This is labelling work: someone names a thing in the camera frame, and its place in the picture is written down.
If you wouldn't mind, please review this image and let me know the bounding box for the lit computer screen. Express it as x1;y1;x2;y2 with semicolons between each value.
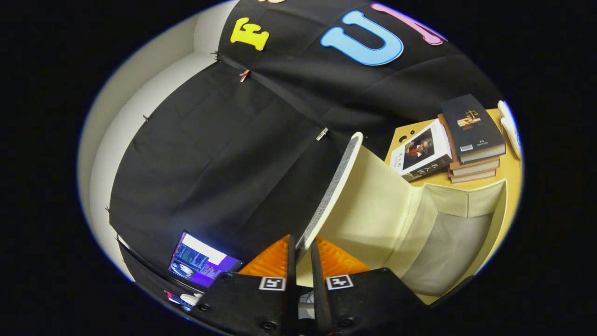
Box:
168;231;244;289

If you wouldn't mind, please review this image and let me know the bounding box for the white plush toy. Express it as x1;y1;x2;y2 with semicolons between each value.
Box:
498;100;522;160

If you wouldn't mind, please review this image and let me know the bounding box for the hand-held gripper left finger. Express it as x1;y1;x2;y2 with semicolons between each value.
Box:
188;234;299;336

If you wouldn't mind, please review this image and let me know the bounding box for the grey fabric storage box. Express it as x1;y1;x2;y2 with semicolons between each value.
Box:
295;132;509;305

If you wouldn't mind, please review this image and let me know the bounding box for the white portrait cover book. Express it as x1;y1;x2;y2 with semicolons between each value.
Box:
390;119;453;182

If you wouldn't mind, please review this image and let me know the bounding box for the small lit screen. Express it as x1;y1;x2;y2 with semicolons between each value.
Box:
164;290;196;312

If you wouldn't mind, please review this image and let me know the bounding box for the dark scales cover book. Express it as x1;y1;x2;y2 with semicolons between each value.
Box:
440;94;506;164

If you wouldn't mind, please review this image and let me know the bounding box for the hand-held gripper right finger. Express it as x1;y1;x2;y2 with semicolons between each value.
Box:
310;237;429;336

